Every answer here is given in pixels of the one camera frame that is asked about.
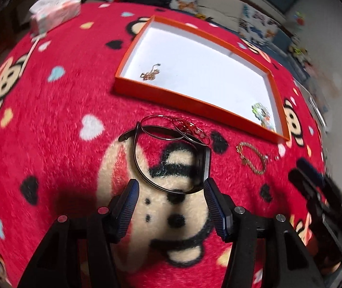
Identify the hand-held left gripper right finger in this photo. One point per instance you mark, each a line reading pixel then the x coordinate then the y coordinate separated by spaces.
pixel 213 199

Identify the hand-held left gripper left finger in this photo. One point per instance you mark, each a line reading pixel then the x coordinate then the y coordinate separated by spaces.
pixel 130 198

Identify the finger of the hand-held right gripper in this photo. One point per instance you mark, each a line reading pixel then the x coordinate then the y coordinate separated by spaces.
pixel 310 169
pixel 301 181

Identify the black smart band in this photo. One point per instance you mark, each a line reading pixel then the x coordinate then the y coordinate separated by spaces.
pixel 206 162

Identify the orange jewelry tray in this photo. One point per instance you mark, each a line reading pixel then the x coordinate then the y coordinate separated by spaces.
pixel 194 66

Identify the red monkey printed blanket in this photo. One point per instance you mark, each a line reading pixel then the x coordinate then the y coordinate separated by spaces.
pixel 69 102

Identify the blue sofa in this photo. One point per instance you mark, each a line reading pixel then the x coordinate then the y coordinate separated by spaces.
pixel 286 40

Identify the pile of plush toys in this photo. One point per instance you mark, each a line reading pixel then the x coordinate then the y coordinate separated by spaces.
pixel 299 36

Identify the beige pillow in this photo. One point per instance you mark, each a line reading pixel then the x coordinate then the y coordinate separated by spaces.
pixel 218 7

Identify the pink tissue pack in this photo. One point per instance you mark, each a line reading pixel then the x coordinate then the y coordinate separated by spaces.
pixel 54 12

